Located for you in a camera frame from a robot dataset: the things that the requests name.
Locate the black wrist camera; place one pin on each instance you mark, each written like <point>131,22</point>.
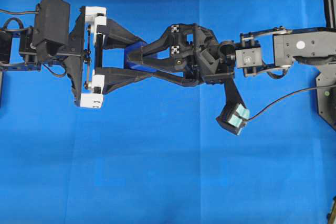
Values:
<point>51,28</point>
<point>234,114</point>

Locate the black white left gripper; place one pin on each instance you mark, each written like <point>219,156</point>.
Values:
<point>87,88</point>

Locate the blue table cloth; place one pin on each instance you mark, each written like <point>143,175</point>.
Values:
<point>154,153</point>

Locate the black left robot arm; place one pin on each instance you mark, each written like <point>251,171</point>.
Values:
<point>19,54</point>

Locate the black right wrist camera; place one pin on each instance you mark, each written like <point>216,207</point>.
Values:
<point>234,114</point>

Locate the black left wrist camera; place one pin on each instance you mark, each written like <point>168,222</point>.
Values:
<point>51,28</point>

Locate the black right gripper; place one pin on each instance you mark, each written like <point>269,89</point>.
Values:
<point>195,56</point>

